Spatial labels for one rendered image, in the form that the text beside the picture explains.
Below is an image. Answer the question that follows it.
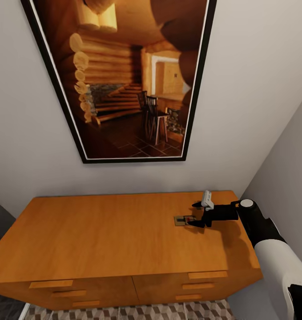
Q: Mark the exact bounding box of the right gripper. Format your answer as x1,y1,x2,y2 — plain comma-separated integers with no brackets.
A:
187,201,226,228

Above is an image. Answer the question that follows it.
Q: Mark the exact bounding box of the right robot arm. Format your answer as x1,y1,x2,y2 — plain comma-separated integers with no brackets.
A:
187,190,302,320

